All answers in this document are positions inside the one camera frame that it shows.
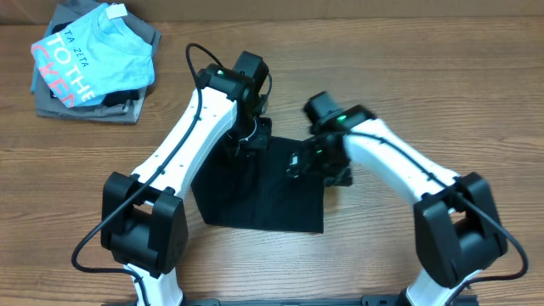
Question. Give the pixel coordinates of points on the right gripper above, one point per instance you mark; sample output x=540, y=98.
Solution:
x=303, y=161

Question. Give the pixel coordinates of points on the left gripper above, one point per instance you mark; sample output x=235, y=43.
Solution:
x=261, y=138

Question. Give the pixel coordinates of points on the black t-shirt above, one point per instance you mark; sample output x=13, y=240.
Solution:
x=253, y=191

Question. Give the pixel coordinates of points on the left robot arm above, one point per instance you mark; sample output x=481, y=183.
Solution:
x=145, y=226

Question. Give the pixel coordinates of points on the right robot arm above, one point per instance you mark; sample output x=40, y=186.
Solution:
x=455, y=216

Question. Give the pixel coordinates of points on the folded light blue t-shirt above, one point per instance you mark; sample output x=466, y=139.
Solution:
x=93, y=56

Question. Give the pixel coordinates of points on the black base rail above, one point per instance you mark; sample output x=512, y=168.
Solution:
x=368, y=300

